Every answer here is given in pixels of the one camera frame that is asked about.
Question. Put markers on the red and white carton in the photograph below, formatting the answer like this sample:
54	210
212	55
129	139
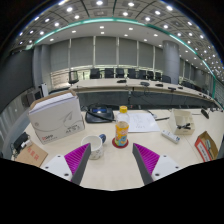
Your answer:
204	148

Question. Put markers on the grey monitor on cart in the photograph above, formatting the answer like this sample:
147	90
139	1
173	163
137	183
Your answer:
33	97

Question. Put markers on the clear bottle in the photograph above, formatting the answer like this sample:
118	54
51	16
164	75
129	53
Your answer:
122	131

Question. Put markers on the printed white paper sheet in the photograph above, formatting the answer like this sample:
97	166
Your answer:
143	122

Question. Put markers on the black electronic device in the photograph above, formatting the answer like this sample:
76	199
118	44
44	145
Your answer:
20	140

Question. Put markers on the white copy paper box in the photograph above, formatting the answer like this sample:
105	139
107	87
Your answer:
55	118

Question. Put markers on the row of black office chairs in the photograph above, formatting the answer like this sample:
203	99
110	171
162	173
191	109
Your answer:
110	72

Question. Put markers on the white patterned paper cup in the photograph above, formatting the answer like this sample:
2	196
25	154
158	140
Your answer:
92	146

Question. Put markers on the ceiling lights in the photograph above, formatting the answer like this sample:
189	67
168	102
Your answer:
99	3

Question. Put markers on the long curved conference desk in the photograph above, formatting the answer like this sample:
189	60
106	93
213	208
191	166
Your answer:
110	96

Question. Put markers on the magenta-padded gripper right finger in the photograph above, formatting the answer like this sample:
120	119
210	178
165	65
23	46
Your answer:
165	165

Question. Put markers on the brown paper envelope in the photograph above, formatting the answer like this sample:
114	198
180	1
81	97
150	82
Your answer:
31	156

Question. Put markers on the white power adapter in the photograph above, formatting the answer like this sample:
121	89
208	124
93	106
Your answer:
26	144

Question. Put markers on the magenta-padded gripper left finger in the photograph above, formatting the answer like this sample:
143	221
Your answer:
58	165

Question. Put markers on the white remote control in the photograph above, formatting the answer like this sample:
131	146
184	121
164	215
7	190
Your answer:
170	136

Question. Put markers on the small open white box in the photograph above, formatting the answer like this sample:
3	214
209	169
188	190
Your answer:
180	120

